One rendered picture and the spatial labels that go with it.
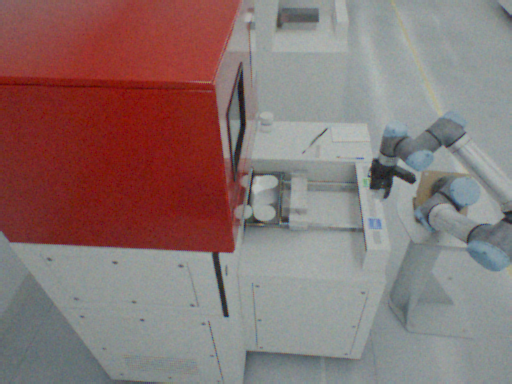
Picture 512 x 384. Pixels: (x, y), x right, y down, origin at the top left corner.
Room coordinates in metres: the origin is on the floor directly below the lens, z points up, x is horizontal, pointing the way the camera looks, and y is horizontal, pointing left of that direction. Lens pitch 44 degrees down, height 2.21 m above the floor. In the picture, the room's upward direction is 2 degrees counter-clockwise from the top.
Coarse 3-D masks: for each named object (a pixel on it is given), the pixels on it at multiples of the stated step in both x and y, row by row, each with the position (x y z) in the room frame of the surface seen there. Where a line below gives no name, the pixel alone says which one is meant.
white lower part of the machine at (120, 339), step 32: (96, 320) 0.82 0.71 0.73; (128, 320) 0.80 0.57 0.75; (160, 320) 0.79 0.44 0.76; (192, 320) 0.77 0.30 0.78; (224, 320) 0.76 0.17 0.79; (96, 352) 0.83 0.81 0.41; (128, 352) 0.81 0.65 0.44; (160, 352) 0.79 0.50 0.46; (192, 352) 0.78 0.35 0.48; (224, 352) 0.76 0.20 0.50
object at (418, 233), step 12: (408, 192) 1.42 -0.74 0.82; (480, 192) 1.40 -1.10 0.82; (408, 204) 1.33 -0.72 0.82; (480, 204) 1.32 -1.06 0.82; (408, 216) 1.25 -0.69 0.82; (468, 216) 1.24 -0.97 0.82; (480, 216) 1.24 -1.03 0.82; (492, 216) 1.24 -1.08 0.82; (408, 228) 1.18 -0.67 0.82; (420, 228) 1.18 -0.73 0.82; (420, 240) 1.11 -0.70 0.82; (432, 240) 1.10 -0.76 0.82; (444, 240) 1.10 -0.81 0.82; (456, 240) 1.10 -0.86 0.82
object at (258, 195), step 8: (256, 176) 1.49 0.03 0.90; (280, 176) 1.49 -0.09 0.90; (256, 184) 1.43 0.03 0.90; (280, 184) 1.43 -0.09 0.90; (256, 192) 1.37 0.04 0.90; (264, 192) 1.37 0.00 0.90; (272, 192) 1.37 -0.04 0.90; (248, 200) 1.32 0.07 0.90; (256, 200) 1.32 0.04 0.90; (264, 200) 1.32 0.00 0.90; (272, 200) 1.31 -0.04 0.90
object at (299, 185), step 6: (294, 180) 1.47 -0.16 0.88; (300, 180) 1.47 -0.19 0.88; (306, 180) 1.47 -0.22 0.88; (294, 186) 1.43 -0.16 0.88; (300, 186) 1.43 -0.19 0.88; (306, 186) 1.43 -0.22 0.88; (294, 192) 1.38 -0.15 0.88; (300, 192) 1.38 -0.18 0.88; (306, 192) 1.38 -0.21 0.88; (294, 198) 1.34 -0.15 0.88; (300, 198) 1.34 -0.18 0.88; (306, 198) 1.34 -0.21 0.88; (294, 228) 1.16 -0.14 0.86; (300, 228) 1.16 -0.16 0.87; (306, 228) 1.16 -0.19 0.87
